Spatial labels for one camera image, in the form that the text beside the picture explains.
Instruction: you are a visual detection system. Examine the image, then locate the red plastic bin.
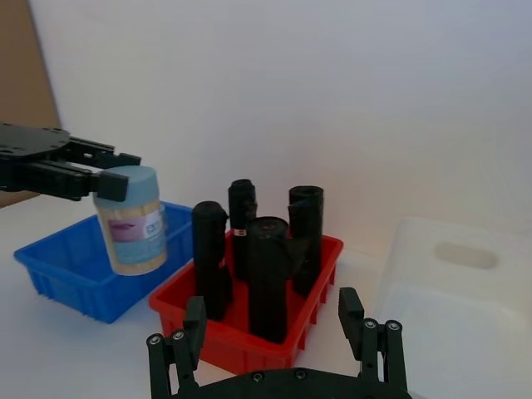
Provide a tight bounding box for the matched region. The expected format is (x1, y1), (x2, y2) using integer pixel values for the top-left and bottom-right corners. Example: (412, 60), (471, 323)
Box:
(148, 229), (346, 376)

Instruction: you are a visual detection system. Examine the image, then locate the black roll with red band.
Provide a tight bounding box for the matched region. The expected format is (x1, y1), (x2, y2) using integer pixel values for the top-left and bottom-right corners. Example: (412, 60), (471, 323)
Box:
(227, 179), (259, 282)

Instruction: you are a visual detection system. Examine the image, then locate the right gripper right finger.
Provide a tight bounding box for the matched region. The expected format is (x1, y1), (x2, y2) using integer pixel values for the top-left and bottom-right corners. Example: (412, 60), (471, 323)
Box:
(337, 286), (411, 394)

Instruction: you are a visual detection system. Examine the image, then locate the brown cardboard panel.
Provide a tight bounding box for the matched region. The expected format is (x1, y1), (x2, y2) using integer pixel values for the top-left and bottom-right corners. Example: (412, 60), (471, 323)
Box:
(0, 0), (62, 209)

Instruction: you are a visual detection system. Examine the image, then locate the translucent white plastic bin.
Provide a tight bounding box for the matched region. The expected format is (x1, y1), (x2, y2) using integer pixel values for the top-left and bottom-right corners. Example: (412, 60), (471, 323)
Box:
(373, 216), (532, 399)

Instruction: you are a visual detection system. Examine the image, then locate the black roll with red label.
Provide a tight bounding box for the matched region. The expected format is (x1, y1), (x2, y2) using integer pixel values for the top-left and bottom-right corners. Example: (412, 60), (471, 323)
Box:
(245, 215), (293, 344)

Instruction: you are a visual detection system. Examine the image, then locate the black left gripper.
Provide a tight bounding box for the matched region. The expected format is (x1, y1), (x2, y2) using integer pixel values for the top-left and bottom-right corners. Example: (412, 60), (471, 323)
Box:
(0, 121), (143, 202)

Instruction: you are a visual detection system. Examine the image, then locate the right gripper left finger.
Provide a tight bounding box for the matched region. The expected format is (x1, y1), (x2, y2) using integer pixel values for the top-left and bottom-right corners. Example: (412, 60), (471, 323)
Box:
(145, 295), (208, 399)

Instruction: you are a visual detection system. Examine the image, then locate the toothpick jar with blue lid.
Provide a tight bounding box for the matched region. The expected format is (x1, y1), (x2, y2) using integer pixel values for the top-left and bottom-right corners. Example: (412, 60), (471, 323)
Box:
(92, 165), (170, 277)

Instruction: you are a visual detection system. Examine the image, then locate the black trash bag roll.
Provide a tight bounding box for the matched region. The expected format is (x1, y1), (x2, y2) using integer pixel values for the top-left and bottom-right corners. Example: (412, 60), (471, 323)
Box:
(287, 185), (325, 298)
(191, 200), (234, 322)

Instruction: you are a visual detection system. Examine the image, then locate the blue plastic bin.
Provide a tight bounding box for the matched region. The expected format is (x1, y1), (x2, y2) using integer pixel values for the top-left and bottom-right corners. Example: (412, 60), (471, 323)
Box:
(12, 200), (197, 326)

